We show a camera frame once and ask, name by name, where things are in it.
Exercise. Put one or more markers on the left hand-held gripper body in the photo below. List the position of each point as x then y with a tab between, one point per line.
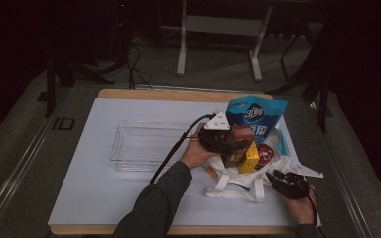
215	139

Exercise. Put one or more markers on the metal floor rail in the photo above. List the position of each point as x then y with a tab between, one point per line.
344	178
20	168

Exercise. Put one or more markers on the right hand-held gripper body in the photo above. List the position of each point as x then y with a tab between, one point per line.
292	188

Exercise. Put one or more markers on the red round candy tin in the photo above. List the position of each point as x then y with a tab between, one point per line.
265	153

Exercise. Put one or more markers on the dark equipment tower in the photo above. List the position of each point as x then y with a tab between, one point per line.
112	29

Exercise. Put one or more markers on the white metal stand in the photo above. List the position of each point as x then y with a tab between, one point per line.
225	24

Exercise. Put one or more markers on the blue snack bag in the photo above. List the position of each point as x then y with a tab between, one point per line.
261	112

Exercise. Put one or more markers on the brown box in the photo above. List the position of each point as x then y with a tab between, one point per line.
241	135

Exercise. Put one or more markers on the white printed tote bag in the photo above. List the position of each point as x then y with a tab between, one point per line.
234	185

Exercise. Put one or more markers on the person's right hand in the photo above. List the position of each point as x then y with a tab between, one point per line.
301	208

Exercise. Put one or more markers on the black tripod stand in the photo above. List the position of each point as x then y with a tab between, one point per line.
50	86

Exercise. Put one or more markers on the clear plastic tray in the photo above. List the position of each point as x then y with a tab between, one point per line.
135	148

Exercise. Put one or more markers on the black metal stand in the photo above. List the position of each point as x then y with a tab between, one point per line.
324	99

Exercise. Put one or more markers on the person's left hand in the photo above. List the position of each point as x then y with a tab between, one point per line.
195	153

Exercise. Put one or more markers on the white table mat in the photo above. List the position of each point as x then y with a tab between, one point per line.
89	198

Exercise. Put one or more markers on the yellow box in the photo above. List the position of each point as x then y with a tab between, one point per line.
248	160

